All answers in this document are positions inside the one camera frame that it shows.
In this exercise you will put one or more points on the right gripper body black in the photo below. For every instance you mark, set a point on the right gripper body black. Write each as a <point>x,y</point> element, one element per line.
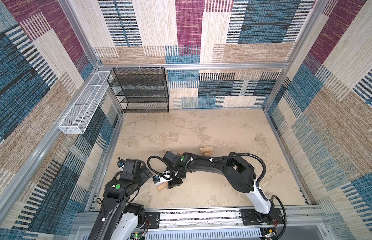
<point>176,180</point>

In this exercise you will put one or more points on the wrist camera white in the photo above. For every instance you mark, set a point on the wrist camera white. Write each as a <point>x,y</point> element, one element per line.
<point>163,178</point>
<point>120,163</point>

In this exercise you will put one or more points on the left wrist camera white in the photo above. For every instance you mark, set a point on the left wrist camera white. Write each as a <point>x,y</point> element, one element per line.
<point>120,163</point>

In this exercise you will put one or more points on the aluminium mounting rail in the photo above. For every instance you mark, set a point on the aluminium mounting rail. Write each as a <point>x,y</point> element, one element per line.
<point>303,223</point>

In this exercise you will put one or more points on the black wire shelf rack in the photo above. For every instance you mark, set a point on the black wire shelf rack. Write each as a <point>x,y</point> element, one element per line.
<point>140,90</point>

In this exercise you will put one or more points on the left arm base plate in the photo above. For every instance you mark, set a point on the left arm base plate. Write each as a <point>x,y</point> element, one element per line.
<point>151,221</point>

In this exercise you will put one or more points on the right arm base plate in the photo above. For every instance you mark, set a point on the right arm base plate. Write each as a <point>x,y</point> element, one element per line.
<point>251,217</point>

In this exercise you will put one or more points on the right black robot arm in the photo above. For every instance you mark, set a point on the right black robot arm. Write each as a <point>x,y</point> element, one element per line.
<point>243,171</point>

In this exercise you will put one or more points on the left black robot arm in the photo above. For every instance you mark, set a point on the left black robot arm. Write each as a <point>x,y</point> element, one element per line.
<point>118,216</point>

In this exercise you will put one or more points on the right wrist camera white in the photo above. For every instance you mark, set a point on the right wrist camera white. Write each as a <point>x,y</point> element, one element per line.
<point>163,178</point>

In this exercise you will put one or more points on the white wire mesh basket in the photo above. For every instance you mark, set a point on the white wire mesh basket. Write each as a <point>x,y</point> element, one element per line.
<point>82,111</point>

